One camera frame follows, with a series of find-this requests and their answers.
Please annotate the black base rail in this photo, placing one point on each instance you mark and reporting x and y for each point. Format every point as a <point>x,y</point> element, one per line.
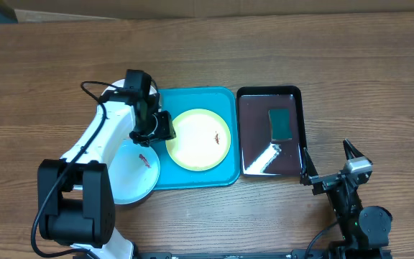
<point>294,254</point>

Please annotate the cardboard backdrop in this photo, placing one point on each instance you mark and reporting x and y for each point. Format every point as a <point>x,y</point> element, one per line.
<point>161,9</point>

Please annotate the yellow plate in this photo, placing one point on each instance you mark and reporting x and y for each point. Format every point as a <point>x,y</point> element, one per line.
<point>202,141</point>

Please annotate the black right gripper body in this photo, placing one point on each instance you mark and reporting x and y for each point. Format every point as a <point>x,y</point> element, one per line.
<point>325,183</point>

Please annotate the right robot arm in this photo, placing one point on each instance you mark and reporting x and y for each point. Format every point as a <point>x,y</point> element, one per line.
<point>365,230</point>

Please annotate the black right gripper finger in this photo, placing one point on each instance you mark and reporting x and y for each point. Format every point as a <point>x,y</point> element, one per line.
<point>309,170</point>
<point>350,151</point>

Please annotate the light blue plate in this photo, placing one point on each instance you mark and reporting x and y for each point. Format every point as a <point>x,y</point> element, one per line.
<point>133,173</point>

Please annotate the white plate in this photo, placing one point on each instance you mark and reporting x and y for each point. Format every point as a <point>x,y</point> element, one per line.
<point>119,84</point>

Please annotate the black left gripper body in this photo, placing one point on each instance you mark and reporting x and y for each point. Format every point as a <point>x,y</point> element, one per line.
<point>156,129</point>

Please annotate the green yellow sponge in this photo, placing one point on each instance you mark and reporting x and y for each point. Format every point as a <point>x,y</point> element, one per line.
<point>280,125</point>

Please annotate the black water tray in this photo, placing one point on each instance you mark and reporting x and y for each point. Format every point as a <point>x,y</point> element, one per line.
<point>260,156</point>

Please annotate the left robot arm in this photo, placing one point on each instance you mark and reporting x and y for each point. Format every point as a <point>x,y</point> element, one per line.
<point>76,210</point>

